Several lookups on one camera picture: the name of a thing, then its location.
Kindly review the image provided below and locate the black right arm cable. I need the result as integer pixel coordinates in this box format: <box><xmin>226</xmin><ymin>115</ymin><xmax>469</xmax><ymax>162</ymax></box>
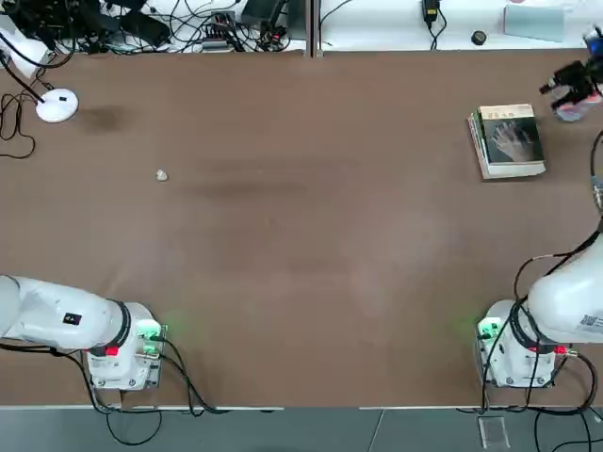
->
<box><xmin>480</xmin><ymin>131</ymin><xmax>603</xmax><ymax>448</ymax></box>

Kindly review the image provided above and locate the metal floor plate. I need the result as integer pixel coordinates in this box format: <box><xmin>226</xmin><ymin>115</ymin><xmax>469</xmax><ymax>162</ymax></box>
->
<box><xmin>478</xmin><ymin>416</ymin><xmax>511</xmax><ymax>448</ymax></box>

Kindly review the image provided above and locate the circuit board with red light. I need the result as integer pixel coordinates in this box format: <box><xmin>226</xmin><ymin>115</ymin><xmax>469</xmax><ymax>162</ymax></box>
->
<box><xmin>263</xmin><ymin>25</ymin><xmax>288</xmax><ymax>48</ymax></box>

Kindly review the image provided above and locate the grey metal post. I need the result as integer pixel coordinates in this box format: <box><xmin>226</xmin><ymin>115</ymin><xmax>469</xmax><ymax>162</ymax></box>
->
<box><xmin>304</xmin><ymin>0</ymin><xmax>325</xmax><ymax>58</ymax></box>

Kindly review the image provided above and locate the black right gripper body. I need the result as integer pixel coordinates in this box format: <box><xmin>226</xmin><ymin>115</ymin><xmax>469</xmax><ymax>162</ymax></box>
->
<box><xmin>554</xmin><ymin>59</ymin><xmax>595</xmax><ymax>95</ymax></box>

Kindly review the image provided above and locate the black lamp cable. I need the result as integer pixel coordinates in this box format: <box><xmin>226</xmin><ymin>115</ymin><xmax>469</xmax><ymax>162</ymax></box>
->
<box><xmin>0</xmin><ymin>91</ymin><xmax>37</xmax><ymax>159</ymax></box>

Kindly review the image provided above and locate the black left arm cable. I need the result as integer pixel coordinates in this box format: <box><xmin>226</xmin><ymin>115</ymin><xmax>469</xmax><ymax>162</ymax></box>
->
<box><xmin>0</xmin><ymin>336</ymin><xmax>218</xmax><ymax>446</ymax></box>

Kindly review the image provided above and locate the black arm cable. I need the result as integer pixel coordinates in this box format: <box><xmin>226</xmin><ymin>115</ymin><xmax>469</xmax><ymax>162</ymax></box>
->
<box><xmin>0</xmin><ymin>336</ymin><xmax>218</xmax><ymax>446</ymax></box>
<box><xmin>480</xmin><ymin>131</ymin><xmax>603</xmax><ymax>448</ymax></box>

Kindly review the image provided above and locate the black power brick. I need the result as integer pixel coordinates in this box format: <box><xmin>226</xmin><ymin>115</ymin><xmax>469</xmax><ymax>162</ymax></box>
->
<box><xmin>120</xmin><ymin>9</ymin><xmax>171</xmax><ymax>46</ymax></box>

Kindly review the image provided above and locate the clear plastic pen cup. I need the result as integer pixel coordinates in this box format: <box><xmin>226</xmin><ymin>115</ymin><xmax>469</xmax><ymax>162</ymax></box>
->
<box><xmin>555</xmin><ymin>91</ymin><xmax>603</xmax><ymax>123</ymax></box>

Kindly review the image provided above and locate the green and white book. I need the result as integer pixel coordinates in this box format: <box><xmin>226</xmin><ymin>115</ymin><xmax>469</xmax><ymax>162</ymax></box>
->
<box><xmin>472</xmin><ymin>108</ymin><xmax>492</xmax><ymax>179</ymax></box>

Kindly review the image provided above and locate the dark book with hands print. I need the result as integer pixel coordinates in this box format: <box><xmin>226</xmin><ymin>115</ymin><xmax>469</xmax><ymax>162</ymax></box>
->
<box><xmin>477</xmin><ymin>104</ymin><xmax>547</xmax><ymax>178</ymax></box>

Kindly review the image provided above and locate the black device box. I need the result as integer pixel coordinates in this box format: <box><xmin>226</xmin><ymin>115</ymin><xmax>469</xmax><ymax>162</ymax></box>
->
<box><xmin>242</xmin><ymin>0</ymin><xmax>289</xmax><ymax>27</ymax></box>

